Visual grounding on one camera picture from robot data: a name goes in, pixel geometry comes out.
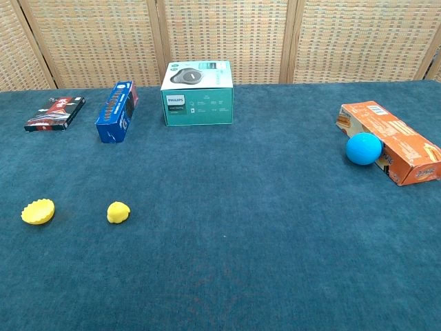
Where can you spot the yellow scalloped eggshell bowl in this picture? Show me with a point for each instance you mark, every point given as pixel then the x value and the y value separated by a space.
pixel 37 214

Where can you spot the blue ball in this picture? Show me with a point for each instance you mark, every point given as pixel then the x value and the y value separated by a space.
pixel 363 149

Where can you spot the black and red flat box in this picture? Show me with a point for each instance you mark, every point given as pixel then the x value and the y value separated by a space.
pixel 55 113

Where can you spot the teal carpet table cover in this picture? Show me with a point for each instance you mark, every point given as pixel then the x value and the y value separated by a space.
pixel 220 224

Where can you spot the yellow lemon toy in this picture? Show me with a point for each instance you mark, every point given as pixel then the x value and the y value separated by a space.
pixel 117 212

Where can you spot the green white Philips box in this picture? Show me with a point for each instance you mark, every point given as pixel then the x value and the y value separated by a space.
pixel 197 100

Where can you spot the orange snack box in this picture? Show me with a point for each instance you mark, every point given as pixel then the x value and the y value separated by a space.
pixel 396 138

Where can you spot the woven folding screen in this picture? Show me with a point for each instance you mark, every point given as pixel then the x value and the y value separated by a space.
pixel 220 38

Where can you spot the blue cookie box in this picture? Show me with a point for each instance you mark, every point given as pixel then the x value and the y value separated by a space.
pixel 117 112

